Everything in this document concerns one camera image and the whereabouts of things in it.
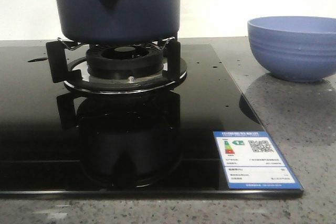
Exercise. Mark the blue energy efficiency label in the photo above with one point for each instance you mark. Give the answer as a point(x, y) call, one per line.
point(251, 160)

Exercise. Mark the dark blue cooking pot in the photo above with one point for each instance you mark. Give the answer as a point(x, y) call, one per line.
point(109, 22)

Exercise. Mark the black gas burner head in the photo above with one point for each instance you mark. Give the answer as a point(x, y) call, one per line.
point(120, 62)

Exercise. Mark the light blue ribbed bowl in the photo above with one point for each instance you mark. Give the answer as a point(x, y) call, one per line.
point(294, 48)

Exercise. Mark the black glass gas stove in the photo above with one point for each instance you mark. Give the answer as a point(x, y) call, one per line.
point(57, 143)

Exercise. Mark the black pot support grate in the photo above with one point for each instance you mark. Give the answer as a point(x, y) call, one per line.
point(75, 75)

